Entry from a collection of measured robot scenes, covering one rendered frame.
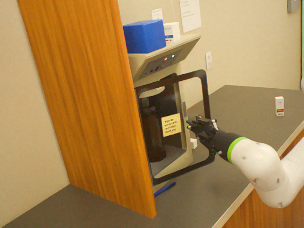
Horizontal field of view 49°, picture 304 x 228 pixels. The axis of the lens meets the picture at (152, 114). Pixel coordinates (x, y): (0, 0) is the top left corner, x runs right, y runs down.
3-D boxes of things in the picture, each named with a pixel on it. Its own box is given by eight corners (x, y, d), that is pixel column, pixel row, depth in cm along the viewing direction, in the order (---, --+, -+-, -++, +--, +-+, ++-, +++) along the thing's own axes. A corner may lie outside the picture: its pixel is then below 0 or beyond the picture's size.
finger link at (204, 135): (221, 138, 112) (222, 141, 113) (204, 130, 122) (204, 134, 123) (212, 141, 111) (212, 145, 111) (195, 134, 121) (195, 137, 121)
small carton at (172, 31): (162, 42, 120) (159, 25, 118) (168, 39, 124) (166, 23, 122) (174, 41, 117) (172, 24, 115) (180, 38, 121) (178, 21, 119)
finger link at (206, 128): (211, 139, 111) (211, 135, 110) (193, 126, 120) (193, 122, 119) (221, 135, 112) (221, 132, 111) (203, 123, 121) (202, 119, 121)
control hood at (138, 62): (125, 84, 113) (119, 55, 110) (180, 59, 135) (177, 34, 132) (150, 86, 106) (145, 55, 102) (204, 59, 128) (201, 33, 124)
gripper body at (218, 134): (238, 152, 109) (221, 143, 117) (236, 129, 106) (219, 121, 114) (219, 160, 107) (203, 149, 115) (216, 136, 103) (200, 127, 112)
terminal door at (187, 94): (148, 187, 129) (129, 88, 115) (214, 160, 139) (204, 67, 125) (149, 188, 128) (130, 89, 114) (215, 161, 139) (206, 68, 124)
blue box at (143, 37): (125, 54, 111) (120, 26, 108) (144, 46, 118) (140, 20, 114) (147, 54, 104) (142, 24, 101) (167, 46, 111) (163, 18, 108)
